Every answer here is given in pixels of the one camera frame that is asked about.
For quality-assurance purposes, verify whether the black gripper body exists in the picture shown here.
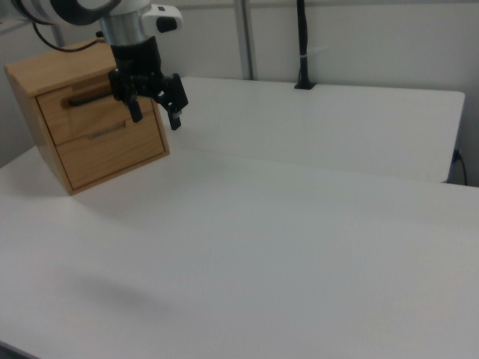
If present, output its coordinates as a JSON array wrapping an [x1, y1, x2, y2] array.
[[110, 35, 166, 100]]

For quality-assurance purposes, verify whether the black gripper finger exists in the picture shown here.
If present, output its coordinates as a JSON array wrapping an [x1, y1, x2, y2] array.
[[150, 73, 189, 132], [108, 68, 144, 124]]

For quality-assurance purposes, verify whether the wooden drawer with dark handle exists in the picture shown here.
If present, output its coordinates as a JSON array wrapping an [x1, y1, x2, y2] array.
[[35, 80, 160, 147]]

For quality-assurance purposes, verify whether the wooden drawer with recessed grip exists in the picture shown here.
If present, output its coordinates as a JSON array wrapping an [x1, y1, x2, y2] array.
[[55, 126, 168, 190]]

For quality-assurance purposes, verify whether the wooden drawer cabinet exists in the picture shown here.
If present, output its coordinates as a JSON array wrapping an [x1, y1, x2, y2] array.
[[4, 39, 171, 197]]

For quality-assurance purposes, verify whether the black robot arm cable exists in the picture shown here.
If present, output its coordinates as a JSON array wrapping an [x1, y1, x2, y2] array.
[[31, 21, 106, 53]]

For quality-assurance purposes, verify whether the grey metal partition post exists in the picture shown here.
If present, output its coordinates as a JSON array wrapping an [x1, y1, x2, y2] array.
[[234, 0, 256, 81]]

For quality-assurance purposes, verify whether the black clamped camera pole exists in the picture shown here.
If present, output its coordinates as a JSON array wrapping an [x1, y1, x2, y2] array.
[[293, 0, 317, 90]]

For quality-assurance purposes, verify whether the black cable at wall socket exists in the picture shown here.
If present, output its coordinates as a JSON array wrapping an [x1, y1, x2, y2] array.
[[451, 148, 469, 186]]

